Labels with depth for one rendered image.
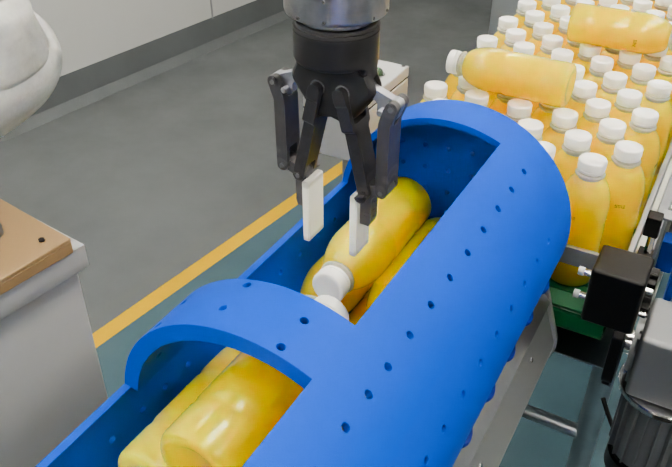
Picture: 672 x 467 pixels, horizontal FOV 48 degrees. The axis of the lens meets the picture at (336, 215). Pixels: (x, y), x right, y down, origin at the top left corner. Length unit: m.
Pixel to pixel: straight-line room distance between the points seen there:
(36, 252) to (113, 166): 2.32
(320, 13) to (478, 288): 0.28
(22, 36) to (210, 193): 2.05
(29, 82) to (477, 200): 0.66
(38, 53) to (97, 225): 1.89
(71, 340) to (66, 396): 0.10
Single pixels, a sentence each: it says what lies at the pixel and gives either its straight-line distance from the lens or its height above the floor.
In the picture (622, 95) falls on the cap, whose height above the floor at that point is 1.10.
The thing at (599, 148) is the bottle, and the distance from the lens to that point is 1.21.
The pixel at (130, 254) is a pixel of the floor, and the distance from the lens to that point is 2.80.
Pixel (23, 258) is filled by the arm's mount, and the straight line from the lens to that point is 1.06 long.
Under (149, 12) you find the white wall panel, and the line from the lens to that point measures 4.24.
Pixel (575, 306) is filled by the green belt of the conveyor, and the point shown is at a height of 0.89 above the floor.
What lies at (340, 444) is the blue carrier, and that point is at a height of 1.20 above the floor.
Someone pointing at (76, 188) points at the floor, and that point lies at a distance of 3.25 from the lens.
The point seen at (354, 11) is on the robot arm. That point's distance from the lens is 0.61.
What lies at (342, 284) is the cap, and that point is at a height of 1.11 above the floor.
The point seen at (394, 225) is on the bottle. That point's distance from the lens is 0.86.
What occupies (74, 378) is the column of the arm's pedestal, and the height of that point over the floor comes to 0.78.
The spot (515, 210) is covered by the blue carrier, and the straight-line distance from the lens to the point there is 0.79.
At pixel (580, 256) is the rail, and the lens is 1.13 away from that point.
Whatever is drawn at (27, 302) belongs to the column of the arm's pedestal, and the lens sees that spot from 1.09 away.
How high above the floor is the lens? 1.61
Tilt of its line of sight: 34 degrees down
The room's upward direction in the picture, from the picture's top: straight up
